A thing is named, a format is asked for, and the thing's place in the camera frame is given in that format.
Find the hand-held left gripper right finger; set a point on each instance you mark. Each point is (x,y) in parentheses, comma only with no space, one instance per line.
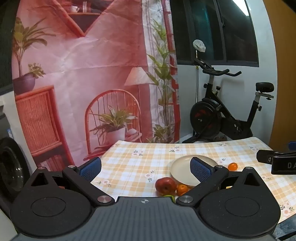
(201,170)

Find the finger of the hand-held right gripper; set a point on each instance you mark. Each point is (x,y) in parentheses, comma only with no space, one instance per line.
(263,156)

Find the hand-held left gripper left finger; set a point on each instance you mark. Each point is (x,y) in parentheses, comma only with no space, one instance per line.
(90,168)

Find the beige round plate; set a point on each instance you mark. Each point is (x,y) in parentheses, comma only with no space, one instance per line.
(180,166)

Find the orange tangerine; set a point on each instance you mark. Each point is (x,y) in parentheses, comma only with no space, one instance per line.
(182,188)
(232,166)

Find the green apple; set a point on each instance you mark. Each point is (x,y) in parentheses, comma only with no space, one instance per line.
(170,197)

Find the dark red apple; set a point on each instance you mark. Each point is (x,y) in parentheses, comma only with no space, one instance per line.
(164,185)

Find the orange checked floral tablecloth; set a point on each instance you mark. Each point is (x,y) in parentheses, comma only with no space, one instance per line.
(138,162)

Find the black exercise bike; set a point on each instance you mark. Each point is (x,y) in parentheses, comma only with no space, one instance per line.
(208,115)

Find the orange wooden door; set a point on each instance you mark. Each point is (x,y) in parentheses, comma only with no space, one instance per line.
(286,69)

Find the pink printed backdrop cloth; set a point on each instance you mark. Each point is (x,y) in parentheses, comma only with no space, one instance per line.
(69,58)

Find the white plastic bag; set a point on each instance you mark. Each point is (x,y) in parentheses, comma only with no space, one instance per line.
(199,45)

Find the dark window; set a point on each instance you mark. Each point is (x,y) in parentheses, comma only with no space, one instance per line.
(208,23)

